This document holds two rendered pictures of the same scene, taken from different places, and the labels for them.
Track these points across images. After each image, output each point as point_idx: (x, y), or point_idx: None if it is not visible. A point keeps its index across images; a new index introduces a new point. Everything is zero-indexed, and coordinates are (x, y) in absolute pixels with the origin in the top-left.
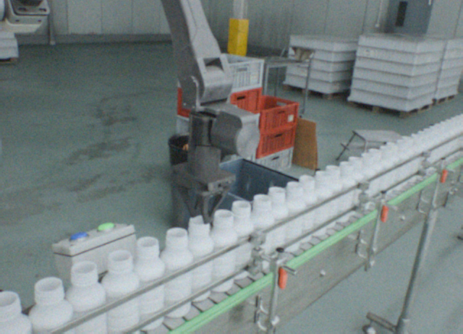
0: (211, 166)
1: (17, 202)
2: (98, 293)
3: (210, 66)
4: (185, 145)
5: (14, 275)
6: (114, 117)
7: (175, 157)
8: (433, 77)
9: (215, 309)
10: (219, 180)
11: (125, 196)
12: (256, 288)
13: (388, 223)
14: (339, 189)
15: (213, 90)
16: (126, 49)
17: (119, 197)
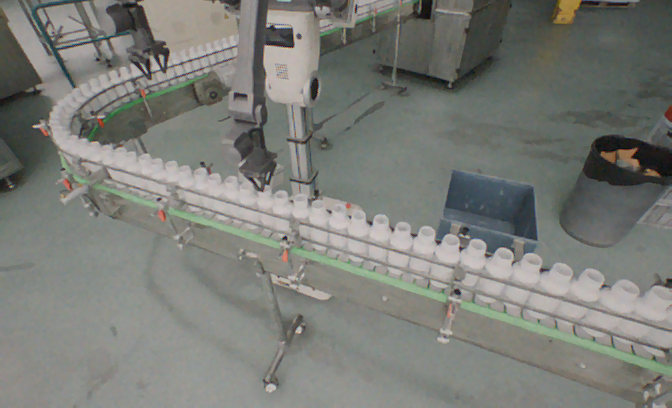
0: (249, 160)
1: (477, 131)
2: (201, 185)
3: (245, 98)
4: (619, 150)
5: (421, 174)
6: (662, 91)
7: (589, 156)
8: None
9: (263, 240)
10: (244, 170)
11: (559, 167)
12: (297, 252)
13: (530, 344)
14: (421, 252)
15: (236, 115)
16: None
17: (551, 165)
